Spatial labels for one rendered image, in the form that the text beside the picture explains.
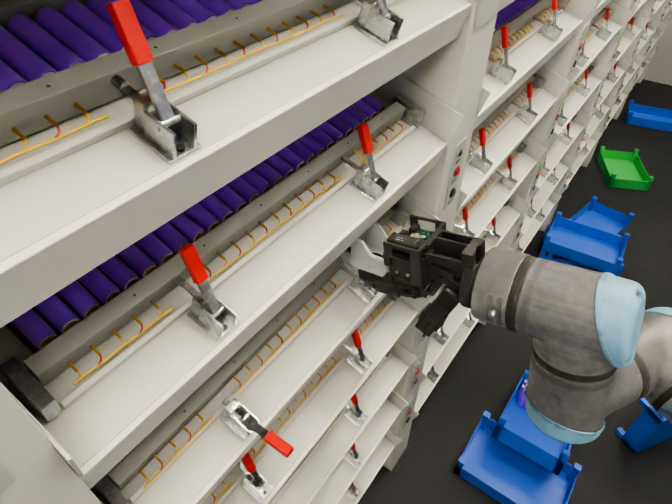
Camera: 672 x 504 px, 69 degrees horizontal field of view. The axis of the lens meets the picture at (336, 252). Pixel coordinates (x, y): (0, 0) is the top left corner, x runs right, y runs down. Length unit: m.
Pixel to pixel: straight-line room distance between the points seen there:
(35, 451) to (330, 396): 0.56
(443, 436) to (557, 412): 1.09
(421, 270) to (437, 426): 1.15
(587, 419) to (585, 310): 0.15
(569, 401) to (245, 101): 0.46
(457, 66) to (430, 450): 1.24
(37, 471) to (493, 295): 0.44
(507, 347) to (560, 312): 1.41
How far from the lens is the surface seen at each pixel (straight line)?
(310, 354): 0.68
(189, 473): 0.62
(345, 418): 1.06
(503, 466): 1.70
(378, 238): 0.69
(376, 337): 0.94
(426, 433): 1.70
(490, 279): 0.57
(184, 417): 0.61
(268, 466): 0.81
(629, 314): 0.55
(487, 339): 1.96
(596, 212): 2.75
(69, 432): 0.45
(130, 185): 0.33
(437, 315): 0.66
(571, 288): 0.56
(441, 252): 0.62
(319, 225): 0.56
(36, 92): 0.36
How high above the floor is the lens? 1.49
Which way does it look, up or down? 42 degrees down
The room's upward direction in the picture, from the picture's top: straight up
